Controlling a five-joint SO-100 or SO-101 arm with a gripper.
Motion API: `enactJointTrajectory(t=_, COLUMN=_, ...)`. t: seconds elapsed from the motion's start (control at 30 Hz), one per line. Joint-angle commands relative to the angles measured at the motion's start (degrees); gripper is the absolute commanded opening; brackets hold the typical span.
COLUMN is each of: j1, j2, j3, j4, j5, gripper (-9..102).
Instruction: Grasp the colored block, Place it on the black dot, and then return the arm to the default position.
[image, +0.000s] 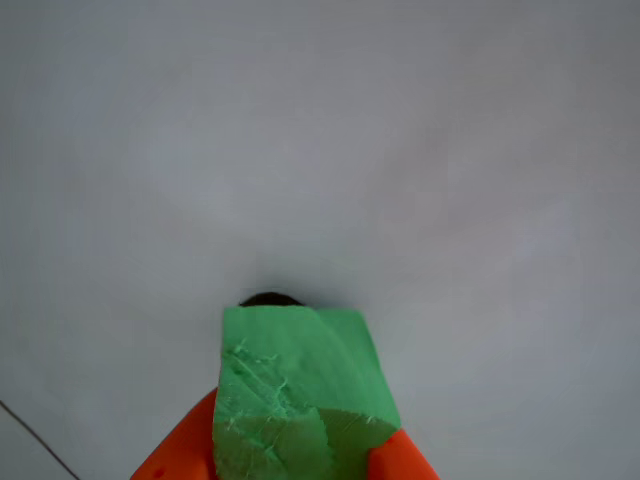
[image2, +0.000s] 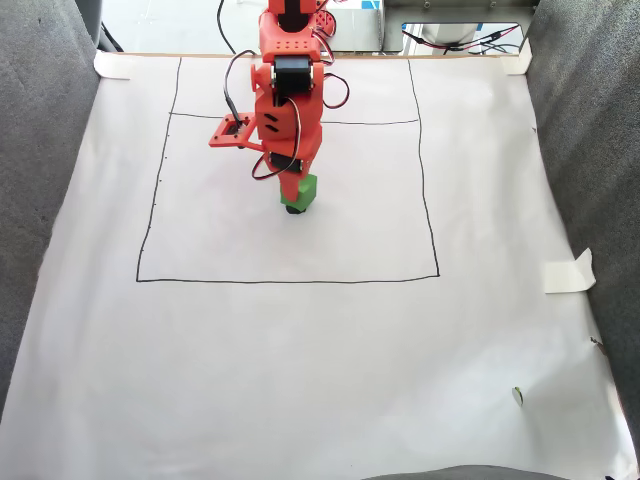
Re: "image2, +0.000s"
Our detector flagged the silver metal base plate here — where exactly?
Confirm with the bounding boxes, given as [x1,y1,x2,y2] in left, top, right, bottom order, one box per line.
[312,7,386,54]

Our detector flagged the white paper sheet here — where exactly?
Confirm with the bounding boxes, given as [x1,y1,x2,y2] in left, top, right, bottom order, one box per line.
[0,52,636,480]

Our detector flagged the red black wire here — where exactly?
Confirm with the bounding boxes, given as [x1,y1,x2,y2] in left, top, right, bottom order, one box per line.
[402,27,521,55]

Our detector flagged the silver metal frame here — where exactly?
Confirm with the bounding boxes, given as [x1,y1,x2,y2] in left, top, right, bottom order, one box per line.
[382,0,539,54]

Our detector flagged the red black servo cable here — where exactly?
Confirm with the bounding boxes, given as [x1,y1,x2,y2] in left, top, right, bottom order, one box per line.
[250,97,302,182]
[322,72,350,111]

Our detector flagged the black camera cable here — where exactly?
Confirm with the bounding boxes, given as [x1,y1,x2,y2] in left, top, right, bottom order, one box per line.
[223,48,259,121]

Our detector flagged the green foam block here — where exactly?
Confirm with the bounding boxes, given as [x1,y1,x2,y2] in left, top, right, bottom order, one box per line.
[279,173,319,212]

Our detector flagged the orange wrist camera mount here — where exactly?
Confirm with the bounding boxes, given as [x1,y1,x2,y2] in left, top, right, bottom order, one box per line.
[208,112,264,151]

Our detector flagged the white folded tape piece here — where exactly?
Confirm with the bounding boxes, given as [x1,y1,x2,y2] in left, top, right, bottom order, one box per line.
[543,247,598,295]

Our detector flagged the black leg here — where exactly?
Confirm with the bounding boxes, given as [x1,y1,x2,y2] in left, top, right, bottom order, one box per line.
[97,19,125,53]

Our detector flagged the grey fabric panel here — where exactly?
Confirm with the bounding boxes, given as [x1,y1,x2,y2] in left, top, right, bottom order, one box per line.
[524,0,640,451]
[0,0,101,416]

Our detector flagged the black power cable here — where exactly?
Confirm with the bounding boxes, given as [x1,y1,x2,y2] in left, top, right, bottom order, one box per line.
[216,0,237,55]

